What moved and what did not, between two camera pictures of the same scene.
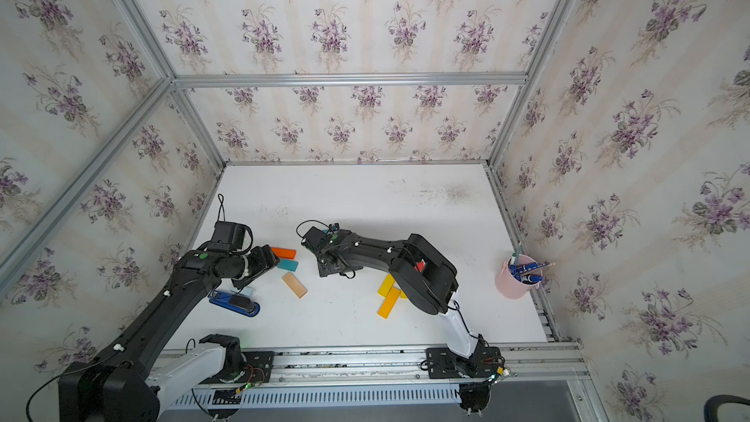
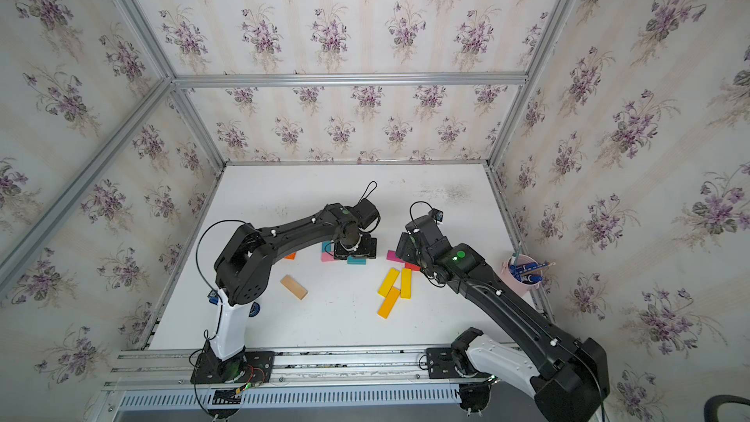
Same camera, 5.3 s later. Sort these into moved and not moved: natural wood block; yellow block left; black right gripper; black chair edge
Moved: black right gripper
Not moved: natural wood block; black chair edge; yellow block left
